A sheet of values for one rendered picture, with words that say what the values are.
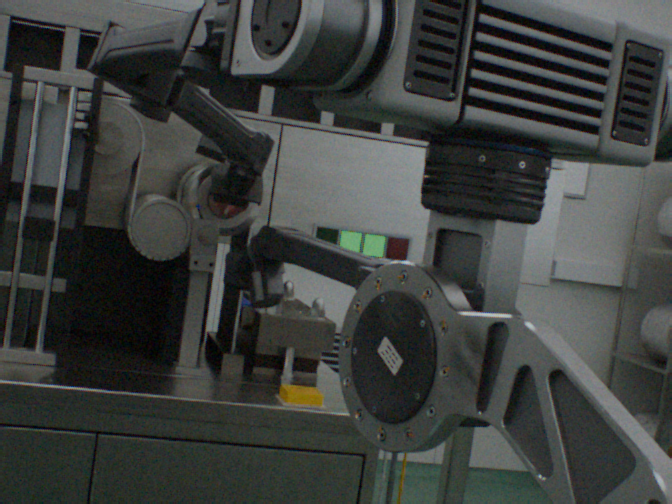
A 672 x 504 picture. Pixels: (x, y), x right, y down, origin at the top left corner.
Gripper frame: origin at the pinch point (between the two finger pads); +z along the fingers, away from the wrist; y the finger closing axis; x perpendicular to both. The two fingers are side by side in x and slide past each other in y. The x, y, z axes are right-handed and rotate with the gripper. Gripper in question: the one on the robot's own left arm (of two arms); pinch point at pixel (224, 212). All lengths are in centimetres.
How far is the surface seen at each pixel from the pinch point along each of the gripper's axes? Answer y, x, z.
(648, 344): 259, 131, 189
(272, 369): 17.9, -19.7, 23.5
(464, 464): 88, -9, 72
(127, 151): -20.6, 9.5, -0.7
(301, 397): 16.8, -37.9, 1.5
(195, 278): -3.0, -10.9, 8.9
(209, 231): -2.9, -6.1, -0.7
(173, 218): -9.0, 0.4, 5.8
